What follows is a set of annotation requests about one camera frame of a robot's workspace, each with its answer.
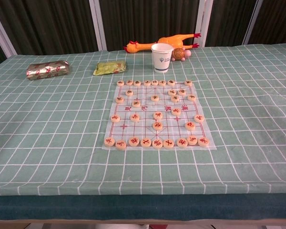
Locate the green snack packet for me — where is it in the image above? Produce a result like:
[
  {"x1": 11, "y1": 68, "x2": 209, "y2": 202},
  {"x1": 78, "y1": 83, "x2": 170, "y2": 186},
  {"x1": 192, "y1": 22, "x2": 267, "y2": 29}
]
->
[{"x1": 92, "y1": 60, "x2": 129, "y2": 76}]

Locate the dark teal undercloth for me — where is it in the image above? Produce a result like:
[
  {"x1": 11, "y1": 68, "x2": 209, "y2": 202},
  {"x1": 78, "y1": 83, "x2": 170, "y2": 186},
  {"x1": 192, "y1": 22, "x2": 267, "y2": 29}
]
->
[{"x1": 0, "y1": 193, "x2": 286, "y2": 221}]

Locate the green white grid tablecloth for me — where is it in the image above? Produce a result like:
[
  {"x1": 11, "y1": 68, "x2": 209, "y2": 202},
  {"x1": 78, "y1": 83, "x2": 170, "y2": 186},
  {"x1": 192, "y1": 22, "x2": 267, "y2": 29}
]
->
[{"x1": 0, "y1": 42, "x2": 286, "y2": 198}]

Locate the pink turtle toy brown shell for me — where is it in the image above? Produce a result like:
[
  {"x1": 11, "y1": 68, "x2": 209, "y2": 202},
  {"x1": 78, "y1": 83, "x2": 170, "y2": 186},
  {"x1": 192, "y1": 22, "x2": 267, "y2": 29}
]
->
[{"x1": 170, "y1": 47, "x2": 192, "y2": 62}]

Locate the white paper cup blue logo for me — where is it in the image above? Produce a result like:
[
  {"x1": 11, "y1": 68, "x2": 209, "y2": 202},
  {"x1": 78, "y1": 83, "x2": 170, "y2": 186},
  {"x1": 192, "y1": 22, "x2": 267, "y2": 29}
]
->
[{"x1": 151, "y1": 42, "x2": 174, "y2": 73}]

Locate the white frame post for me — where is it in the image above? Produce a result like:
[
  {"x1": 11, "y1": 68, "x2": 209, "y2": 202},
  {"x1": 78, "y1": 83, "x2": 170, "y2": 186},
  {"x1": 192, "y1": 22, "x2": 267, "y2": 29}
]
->
[
  {"x1": 89, "y1": 0, "x2": 107, "y2": 51},
  {"x1": 0, "y1": 6, "x2": 18, "y2": 58},
  {"x1": 242, "y1": 0, "x2": 265, "y2": 45},
  {"x1": 195, "y1": 0, "x2": 214, "y2": 48}
]

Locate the yellow rubber chicken toy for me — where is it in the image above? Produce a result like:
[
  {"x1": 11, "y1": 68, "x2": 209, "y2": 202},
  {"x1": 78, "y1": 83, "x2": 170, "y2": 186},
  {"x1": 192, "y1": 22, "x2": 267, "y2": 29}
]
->
[{"x1": 123, "y1": 32, "x2": 202, "y2": 54}]

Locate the gold foil red print packet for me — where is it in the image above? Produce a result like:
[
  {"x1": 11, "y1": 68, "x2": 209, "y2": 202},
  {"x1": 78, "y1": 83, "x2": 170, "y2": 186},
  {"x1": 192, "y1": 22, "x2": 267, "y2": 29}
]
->
[{"x1": 26, "y1": 60, "x2": 70, "y2": 81}]

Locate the translucent xiangqi board sheet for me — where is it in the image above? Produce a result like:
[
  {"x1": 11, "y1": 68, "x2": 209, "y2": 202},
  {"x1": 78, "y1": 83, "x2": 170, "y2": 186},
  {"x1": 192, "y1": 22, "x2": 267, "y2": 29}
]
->
[{"x1": 102, "y1": 82, "x2": 217, "y2": 151}]

